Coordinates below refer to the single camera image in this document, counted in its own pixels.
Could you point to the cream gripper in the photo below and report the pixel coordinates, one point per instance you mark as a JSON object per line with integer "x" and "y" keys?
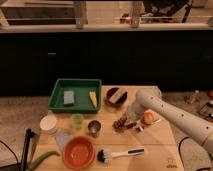
{"x": 126, "y": 119}

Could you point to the dark red grape bunch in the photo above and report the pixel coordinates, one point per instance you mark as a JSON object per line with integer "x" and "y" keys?
{"x": 119, "y": 126}

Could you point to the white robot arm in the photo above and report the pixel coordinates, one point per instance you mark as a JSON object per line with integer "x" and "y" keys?
{"x": 201, "y": 131}

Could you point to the dark brown bowl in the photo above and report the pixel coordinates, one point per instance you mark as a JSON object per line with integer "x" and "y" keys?
{"x": 120, "y": 102}

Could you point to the tan block in bowl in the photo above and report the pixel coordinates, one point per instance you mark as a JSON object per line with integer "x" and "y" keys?
{"x": 117, "y": 95}

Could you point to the orange red bowl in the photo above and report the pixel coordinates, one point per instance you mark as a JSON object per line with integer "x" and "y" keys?
{"x": 78, "y": 153}

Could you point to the small dark object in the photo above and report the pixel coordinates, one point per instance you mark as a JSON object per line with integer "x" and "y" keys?
{"x": 139, "y": 128}

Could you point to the red yellow apple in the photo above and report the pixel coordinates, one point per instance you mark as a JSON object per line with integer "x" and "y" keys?
{"x": 147, "y": 118}

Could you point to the small metal cup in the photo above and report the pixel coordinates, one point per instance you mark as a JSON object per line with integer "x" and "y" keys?
{"x": 94, "y": 128}

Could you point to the yellow corn cob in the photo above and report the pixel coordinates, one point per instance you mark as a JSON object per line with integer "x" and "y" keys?
{"x": 93, "y": 98}

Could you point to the green plastic cup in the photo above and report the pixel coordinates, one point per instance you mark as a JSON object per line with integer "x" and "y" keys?
{"x": 77, "y": 121}

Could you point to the green plastic tray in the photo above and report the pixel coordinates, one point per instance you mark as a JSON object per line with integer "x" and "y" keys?
{"x": 81, "y": 89}

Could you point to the grey sponge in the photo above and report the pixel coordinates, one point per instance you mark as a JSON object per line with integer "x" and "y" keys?
{"x": 68, "y": 98}

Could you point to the white round lid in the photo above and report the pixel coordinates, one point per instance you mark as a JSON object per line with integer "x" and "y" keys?
{"x": 48, "y": 124}

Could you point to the green cucumber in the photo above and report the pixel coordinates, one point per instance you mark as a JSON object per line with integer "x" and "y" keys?
{"x": 40, "y": 159}

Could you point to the white handled dish brush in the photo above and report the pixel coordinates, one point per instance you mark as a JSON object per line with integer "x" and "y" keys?
{"x": 106, "y": 155}

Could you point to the black stand post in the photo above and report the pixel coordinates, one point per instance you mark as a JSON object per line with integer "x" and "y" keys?
{"x": 28, "y": 136}

